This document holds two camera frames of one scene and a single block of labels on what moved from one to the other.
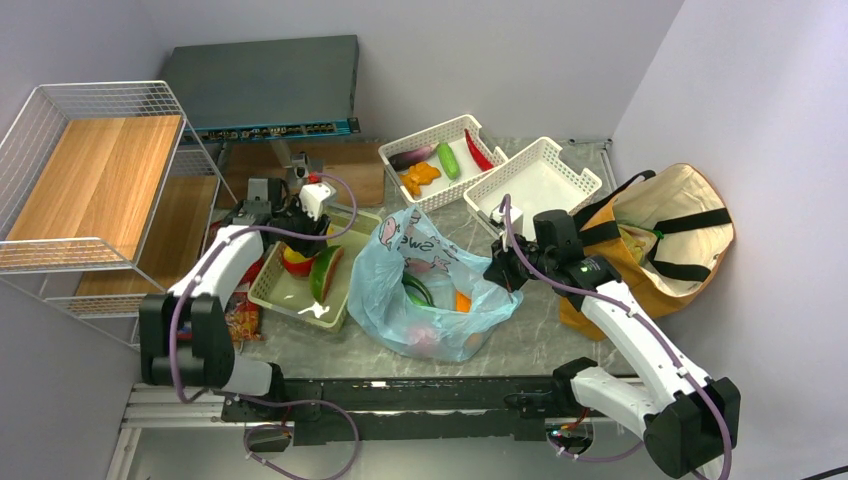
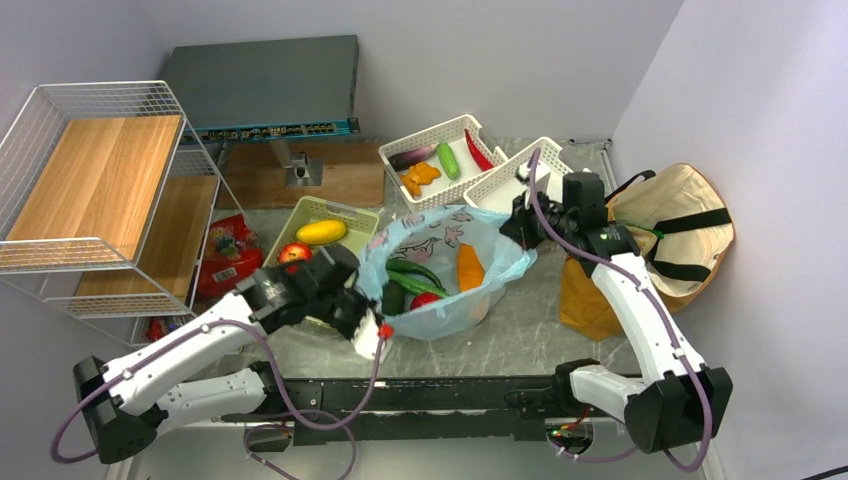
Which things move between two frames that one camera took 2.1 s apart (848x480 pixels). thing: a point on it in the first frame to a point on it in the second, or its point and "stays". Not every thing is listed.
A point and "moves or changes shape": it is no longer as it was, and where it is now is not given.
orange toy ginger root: [418, 175] stays
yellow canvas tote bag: [665, 235] stays
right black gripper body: [515, 270] to [531, 229]
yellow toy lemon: [293, 255] moves or changes shape
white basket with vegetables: [435, 164] stays
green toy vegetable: [416, 291] to [394, 264]
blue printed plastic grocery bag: [415, 294] moves or changes shape
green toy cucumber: [448, 161] stays
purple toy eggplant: [402, 160] stays
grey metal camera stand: [299, 162] stays
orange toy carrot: [462, 303] to [469, 269]
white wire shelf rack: [106, 197] stays
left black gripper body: [295, 218] to [342, 309]
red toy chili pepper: [479, 157] stays
